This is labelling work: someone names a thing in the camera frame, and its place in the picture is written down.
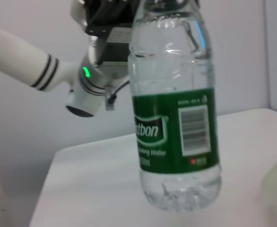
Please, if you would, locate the clear water bottle green label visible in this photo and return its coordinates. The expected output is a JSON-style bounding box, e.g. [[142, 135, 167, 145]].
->
[[128, 0, 223, 211]]

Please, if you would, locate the left gripper cable silver plug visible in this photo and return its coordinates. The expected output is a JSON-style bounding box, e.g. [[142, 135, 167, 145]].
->
[[104, 79, 130, 112]]

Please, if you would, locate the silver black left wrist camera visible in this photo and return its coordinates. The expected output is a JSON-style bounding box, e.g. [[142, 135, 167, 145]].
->
[[100, 26, 132, 64]]

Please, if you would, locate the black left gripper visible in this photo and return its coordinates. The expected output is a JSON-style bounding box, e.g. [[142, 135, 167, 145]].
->
[[85, 0, 139, 36]]

